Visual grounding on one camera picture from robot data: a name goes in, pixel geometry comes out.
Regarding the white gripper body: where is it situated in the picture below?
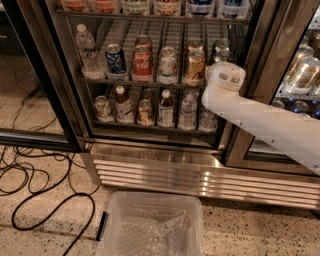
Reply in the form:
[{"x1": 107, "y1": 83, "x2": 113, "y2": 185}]
[{"x1": 205, "y1": 62, "x2": 246, "y2": 92}]

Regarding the green soda can front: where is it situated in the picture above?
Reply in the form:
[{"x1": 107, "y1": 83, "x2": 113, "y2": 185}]
[{"x1": 213, "y1": 49, "x2": 232, "y2": 63}]

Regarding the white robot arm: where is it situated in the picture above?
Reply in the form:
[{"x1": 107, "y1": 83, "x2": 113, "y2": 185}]
[{"x1": 201, "y1": 62, "x2": 320, "y2": 175}]

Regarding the green soda can rear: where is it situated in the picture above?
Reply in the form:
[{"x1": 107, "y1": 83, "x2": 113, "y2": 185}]
[{"x1": 212, "y1": 38, "x2": 230, "y2": 52}]

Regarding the gold soda can front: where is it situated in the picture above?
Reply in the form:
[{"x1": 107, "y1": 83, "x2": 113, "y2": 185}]
[{"x1": 183, "y1": 50, "x2": 205, "y2": 86}]

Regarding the gold soda can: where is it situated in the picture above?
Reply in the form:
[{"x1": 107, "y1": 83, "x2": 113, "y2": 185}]
[
  {"x1": 185, "y1": 39, "x2": 204, "y2": 54},
  {"x1": 183, "y1": 50, "x2": 205, "y2": 86}
]

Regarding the gold soda can rear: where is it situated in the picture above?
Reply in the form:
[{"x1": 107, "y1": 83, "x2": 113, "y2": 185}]
[{"x1": 185, "y1": 39, "x2": 204, "y2": 54}]

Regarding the glass fridge door right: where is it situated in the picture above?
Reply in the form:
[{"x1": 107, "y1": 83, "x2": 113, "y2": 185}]
[{"x1": 227, "y1": 0, "x2": 319, "y2": 174}]

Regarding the white green soda can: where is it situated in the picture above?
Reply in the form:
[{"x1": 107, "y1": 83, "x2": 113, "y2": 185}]
[{"x1": 157, "y1": 46, "x2": 178, "y2": 84}]

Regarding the silver can behind glass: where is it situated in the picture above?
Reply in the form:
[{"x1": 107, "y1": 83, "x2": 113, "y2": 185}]
[
  {"x1": 285, "y1": 57, "x2": 320, "y2": 94},
  {"x1": 284, "y1": 45, "x2": 314, "y2": 80}
]

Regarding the red coca-cola can front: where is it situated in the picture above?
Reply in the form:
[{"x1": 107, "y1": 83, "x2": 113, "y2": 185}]
[{"x1": 132, "y1": 45, "x2": 152, "y2": 82}]

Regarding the red coca-cola can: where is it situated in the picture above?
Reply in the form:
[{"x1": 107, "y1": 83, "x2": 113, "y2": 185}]
[
  {"x1": 132, "y1": 45, "x2": 152, "y2": 82},
  {"x1": 135, "y1": 34, "x2": 153, "y2": 49}
]

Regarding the gold can bottom shelf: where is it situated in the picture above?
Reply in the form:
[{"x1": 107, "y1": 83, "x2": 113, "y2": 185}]
[{"x1": 137, "y1": 99, "x2": 154, "y2": 126}]

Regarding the red coca-cola can rear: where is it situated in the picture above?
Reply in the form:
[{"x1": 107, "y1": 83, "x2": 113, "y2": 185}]
[{"x1": 135, "y1": 34, "x2": 153, "y2": 49}]

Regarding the stainless steel display fridge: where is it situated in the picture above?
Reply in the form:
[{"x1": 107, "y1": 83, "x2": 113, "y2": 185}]
[{"x1": 10, "y1": 0, "x2": 320, "y2": 209}]

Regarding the blue pepsi can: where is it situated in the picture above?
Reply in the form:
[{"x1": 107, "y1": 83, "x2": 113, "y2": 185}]
[{"x1": 105, "y1": 43, "x2": 127, "y2": 80}]

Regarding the white green can bottom shelf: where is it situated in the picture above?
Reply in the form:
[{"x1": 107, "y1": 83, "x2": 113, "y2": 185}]
[{"x1": 94, "y1": 95, "x2": 113, "y2": 122}]

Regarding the clear water bottle middle shelf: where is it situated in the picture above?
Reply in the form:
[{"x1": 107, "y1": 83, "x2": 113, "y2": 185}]
[{"x1": 75, "y1": 24, "x2": 105, "y2": 80}]

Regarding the clear water bottle bottom right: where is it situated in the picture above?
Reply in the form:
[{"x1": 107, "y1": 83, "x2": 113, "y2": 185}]
[{"x1": 199, "y1": 108, "x2": 217, "y2": 132}]

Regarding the clear water bottle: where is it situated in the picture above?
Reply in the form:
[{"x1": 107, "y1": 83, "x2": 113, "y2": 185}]
[
  {"x1": 178, "y1": 93, "x2": 197, "y2": 130},
  {"x1": 199, "y1": 108, "x2": 217, "y2": 132}
]

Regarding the clear water bottle bottom centre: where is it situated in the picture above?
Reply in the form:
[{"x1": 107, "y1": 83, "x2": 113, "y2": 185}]
[{"x1": 178, "y1": 93, "x2": 197, "y2": 130}]

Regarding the dark juice bottle white cap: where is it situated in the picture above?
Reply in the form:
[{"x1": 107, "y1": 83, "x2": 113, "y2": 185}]
[{"x1": 157, "y1": 89, "x2": 174, "y2": 128}]

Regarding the brown tea bottle white cap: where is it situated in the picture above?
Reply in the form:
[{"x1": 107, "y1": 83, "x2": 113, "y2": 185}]
[{"x1": 115, "y1": 86, "x2": 134, "y2": 124}]

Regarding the clear plastic bin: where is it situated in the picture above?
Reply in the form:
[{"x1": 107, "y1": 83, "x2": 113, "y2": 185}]
[{"x1": 95, "y1": 192, "x2": 204, "y2": 256}]

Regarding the bubble wrap sheet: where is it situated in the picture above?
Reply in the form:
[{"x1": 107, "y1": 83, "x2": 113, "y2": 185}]
[{"x1": 115, "y1": 208, "x2": 190, "y2": 256}]

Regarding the middle wire shelf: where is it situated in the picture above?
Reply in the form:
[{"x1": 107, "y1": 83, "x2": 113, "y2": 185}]
[{"x1": 95, "y1": 20, "x2": 228, "y2": 87}]

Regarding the wire shelf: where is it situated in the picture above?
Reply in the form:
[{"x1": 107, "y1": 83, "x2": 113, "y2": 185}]
[
  {"x1": 56, "y1": 9, "x2": 251, "y2": 25},
  {"x1": 105, "y1": 86, "x2": 217, "y2": 134},
  {"x1": 95, "y1": 20, "x2": 228, "y2": 87}
]

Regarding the bottom wire shelf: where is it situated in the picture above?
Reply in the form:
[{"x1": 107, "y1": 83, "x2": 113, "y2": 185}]
[{"x1": 105, "y1": 86, "x2": 217, "y2": 134}]

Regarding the top wire shelf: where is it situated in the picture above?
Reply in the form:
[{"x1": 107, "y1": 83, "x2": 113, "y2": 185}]
[{"x1": 56, "y1": 9, "x2": 251, "y2": 25}]

